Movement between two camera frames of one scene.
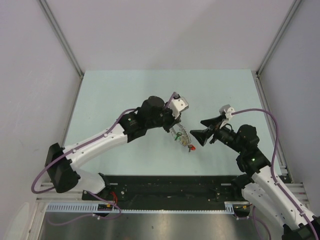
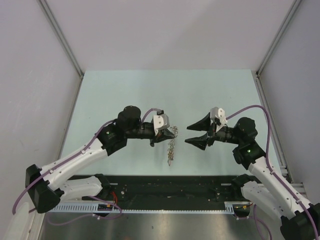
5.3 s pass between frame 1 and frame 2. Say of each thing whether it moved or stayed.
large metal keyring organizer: moved
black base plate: stayed
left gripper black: moved
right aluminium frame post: stayed
